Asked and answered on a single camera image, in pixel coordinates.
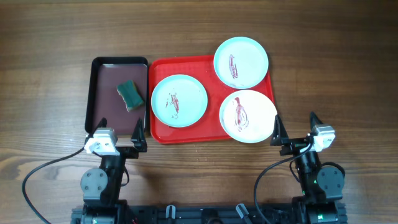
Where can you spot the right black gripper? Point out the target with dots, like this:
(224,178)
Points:
(282,139)

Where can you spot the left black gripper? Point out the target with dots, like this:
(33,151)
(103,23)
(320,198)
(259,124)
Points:
(138,138)

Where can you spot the green yellow sponge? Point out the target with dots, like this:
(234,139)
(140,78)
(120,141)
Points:
(130,95)

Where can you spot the white stained plate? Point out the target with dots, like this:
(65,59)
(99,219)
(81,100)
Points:
(247,116)

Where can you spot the light blue plate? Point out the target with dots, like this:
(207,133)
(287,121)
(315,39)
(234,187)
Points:
(241,62)
(179,101)

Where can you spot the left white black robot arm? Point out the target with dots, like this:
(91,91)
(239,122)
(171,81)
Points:
(101,186)

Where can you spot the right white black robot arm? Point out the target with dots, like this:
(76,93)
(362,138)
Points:
(321,183)

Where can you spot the black tray brown inside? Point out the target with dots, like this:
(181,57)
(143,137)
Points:
(104,101)

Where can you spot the red plastic tray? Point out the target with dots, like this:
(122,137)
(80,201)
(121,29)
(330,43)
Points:
(208,127)

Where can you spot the light blue plate top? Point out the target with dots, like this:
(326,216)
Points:
(241,62)

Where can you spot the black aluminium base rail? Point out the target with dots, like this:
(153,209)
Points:
(275,213)

